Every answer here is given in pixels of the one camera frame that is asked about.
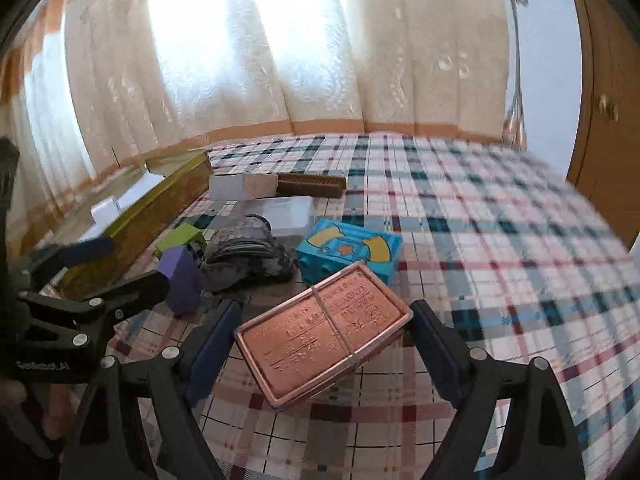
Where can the clear plastic case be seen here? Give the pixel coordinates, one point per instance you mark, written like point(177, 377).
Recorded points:
point(287, 216)

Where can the small white box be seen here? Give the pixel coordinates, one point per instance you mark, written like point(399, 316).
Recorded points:
point(105, 212)

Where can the wooden wardrobe door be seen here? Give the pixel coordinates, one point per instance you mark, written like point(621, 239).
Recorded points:
point(605, 161)

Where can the brass door knob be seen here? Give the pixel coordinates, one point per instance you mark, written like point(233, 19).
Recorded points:
point(608, 108)

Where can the white paper liner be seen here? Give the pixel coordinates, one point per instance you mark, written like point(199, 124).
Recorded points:
point(132, 195)

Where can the gold storage tin box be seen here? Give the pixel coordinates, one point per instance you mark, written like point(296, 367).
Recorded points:
point(184, 179)

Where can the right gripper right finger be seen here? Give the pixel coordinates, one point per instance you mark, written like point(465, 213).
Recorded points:
point(443, 352)

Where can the white cardboard box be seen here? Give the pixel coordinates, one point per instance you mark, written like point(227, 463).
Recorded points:
point(242, 186)

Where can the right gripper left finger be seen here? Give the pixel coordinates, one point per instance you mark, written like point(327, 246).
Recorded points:
point(206, 348)

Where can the cream lace curtain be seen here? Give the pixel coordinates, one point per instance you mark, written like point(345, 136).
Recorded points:
point(91, 86)

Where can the plaid bed cover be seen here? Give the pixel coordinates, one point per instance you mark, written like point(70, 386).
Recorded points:
point(504, 251)

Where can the grey sequined cap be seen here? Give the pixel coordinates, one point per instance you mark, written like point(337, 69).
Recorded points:
point(244, 253)

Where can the purple block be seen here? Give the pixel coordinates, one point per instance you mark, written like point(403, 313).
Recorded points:
point(185, 280)

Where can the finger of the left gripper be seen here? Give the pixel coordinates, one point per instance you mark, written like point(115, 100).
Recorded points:
point(115, 303)
point(45, 262)

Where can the green toy brick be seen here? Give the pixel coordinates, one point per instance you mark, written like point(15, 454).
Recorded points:
point(180, 236)

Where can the blue toy brick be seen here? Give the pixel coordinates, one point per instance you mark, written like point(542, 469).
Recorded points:
point(330, 246)

